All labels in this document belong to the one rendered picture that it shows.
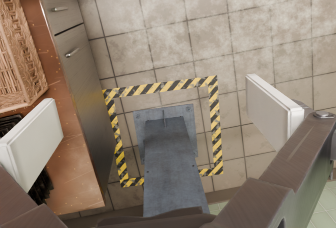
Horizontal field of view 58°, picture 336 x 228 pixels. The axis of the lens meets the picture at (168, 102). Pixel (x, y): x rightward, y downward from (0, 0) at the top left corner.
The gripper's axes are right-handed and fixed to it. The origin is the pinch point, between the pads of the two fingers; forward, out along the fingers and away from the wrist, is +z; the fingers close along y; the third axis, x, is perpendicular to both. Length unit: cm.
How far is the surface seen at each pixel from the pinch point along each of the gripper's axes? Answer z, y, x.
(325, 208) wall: 103, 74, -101
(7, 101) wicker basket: 63, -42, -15
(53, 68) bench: 72, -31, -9
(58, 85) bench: 72, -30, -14
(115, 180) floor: 131, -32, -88
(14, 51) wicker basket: 58, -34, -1
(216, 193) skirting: 129, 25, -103
